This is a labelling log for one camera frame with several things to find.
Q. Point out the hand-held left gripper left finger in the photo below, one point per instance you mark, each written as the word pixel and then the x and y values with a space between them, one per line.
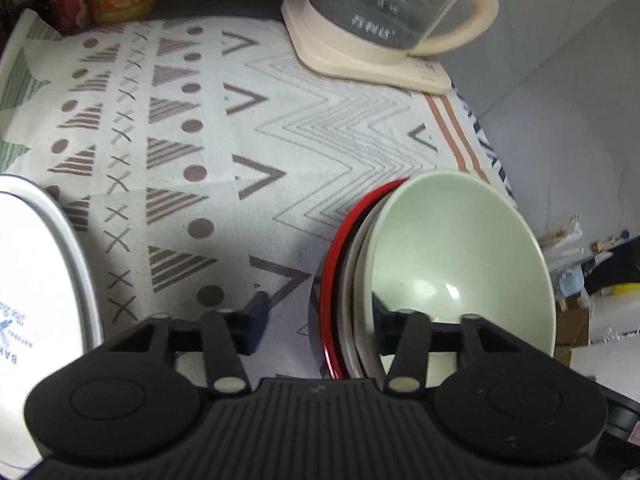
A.
pixel 257 312

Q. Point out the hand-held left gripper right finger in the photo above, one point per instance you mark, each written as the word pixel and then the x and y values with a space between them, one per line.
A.
pixel 381 320

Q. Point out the red bowl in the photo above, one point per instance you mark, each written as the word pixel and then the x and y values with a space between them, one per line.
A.
pixel 328 305

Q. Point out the light green bowl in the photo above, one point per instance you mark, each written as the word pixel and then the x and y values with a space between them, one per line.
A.
pixel 450 240

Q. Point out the white plate with blue print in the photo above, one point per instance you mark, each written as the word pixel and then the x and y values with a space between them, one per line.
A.
pixel 35 270

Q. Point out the brown cardboard box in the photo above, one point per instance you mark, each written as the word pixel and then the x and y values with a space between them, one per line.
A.
pixel 570 325

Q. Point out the light blue plastic item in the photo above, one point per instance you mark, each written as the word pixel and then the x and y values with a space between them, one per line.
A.
pixel 571 281

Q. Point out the bundle of wrapped chopsticks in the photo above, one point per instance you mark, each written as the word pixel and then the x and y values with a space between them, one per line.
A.
pixel 560 240

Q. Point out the patterned table cloth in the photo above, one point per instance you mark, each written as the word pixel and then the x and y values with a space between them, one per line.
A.
pixel 200 110

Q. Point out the clear plastic bag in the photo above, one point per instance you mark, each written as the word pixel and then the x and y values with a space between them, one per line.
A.
pixel 615 336

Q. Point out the yellow item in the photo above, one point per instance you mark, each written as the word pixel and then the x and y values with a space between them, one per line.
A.
pixel 624 290

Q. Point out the cream kettle base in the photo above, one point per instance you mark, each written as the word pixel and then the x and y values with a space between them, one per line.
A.
pixel 330 55

